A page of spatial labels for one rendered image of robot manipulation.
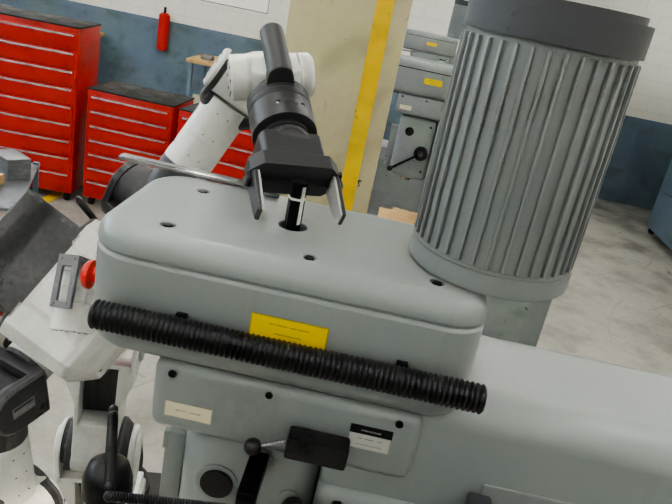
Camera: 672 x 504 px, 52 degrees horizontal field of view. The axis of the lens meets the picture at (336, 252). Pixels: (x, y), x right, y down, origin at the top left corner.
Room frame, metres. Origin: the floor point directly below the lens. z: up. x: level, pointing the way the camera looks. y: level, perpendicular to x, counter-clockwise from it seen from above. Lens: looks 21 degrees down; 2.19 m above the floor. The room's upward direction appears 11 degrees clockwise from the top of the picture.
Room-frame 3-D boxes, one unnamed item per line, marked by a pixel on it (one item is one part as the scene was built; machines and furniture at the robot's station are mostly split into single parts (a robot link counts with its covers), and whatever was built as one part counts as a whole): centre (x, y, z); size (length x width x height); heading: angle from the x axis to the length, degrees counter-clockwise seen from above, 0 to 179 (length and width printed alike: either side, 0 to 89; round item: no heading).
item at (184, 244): (0.83, 0.05, 1.81); 0.47 x 0.26 x 0.16; 88
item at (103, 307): (0.68, 0.03, 1.79); 0.45 x 0.04 x 0.04; 88
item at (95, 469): (0.80, 0.26, 1.46); 0.07 x 0.07 x 0.06
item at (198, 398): (0.83, 0.02, 1.68); 0.34 x 0.24 x 0.10; 88
